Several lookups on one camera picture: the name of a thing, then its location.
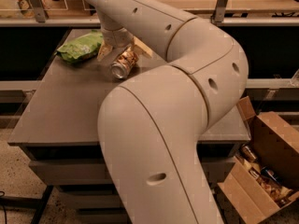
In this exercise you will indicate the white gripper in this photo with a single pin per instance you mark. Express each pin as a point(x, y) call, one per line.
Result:
point(118, 40)

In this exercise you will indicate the orange soda can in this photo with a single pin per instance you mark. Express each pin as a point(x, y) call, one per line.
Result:
point(122, 67)

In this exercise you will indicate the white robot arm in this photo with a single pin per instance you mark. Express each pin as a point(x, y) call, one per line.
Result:
point(149, 125)

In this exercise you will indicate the can in cardboard box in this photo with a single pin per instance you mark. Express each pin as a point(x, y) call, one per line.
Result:
point(248, 153)

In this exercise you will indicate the green chip bag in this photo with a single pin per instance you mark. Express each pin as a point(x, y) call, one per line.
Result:
point(81, 48)

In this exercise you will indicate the grey drawer cabinet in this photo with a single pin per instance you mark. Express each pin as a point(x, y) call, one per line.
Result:
point(64, 113)

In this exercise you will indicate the cardboard box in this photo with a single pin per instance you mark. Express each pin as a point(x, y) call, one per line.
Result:
point(276, 144)

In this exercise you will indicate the snack packets in box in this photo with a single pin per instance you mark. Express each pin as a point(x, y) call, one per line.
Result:
point(278, 193)

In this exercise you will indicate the metal rail frame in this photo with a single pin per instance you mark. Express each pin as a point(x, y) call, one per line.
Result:
point(79, 13)

